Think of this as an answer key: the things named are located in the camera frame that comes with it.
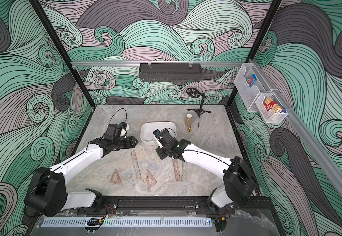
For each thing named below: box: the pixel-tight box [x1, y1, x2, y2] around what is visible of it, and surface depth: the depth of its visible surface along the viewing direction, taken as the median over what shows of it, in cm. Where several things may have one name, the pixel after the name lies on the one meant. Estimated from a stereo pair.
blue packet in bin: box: [247, 73, 258, 88], surface depth 85 cm
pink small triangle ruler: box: [109, 168, 123, 185], surface depth 84 cm
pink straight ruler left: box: [130, 149, 143, 180], surface depth 89 cm
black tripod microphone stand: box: [186, 87, 212, 127], surface depth 97 cm
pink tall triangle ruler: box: [145, 168, 158, 190], surface depth 83 cm
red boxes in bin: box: [263, 97, 283, 114], surface depth 67 cm
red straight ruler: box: [171, 158, 182, 182], surface depth 87 cm
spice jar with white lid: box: [184, 113, 194, 127], surface depth 103 cm
